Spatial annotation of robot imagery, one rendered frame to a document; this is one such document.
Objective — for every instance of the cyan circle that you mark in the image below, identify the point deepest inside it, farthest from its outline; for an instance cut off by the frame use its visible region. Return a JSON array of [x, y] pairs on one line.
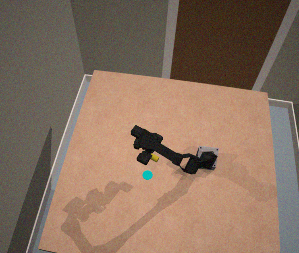
[[147, 175]]

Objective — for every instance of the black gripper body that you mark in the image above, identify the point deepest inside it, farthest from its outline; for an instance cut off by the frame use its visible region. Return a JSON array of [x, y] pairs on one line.
[[144, 158]]

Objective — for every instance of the yellow cylinder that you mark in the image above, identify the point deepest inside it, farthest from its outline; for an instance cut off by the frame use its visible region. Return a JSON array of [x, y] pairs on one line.
[[154, 158]]

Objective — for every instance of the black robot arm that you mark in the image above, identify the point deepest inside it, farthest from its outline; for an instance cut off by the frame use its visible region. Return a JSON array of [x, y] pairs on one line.
[[146, 140]]

